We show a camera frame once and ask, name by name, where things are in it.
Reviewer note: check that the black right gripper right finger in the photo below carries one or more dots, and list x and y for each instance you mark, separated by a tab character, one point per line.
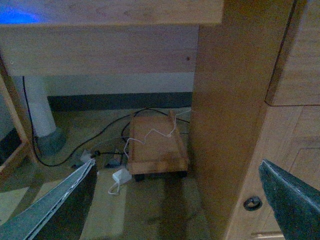
295	204

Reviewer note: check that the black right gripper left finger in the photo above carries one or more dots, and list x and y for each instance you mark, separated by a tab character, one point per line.
61	213

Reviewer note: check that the white power adapter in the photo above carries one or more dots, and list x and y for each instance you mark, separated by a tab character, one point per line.
122	176

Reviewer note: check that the power strip with plugs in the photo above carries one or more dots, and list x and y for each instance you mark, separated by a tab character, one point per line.
104	159

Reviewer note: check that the white round column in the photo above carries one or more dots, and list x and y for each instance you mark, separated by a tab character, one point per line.
49	138

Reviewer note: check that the wooden rolling computer stand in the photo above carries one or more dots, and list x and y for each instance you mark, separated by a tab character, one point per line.
155	146

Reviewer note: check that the wooden desk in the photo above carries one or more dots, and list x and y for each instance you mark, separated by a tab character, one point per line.
237	49

